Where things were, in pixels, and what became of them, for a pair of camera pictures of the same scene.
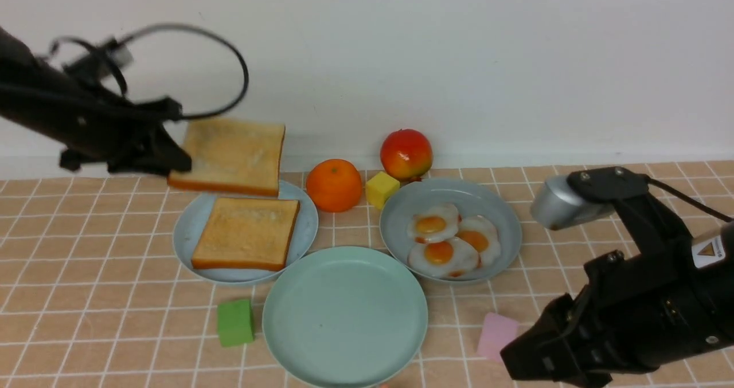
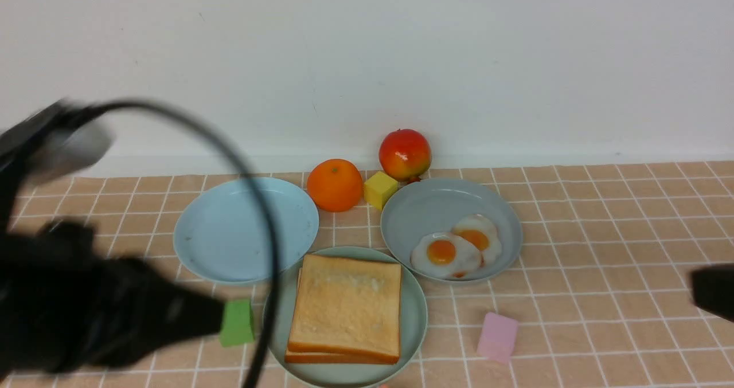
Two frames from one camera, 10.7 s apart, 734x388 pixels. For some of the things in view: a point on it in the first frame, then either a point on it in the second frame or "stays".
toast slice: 242,233 -> 325,356
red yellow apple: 406,154 stays
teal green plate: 346,317 stays
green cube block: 235,323 stays
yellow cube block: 379,187 stays
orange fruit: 335,185 stays
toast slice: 232,155 -> 348,306
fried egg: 482,232 stays
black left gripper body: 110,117 -> 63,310
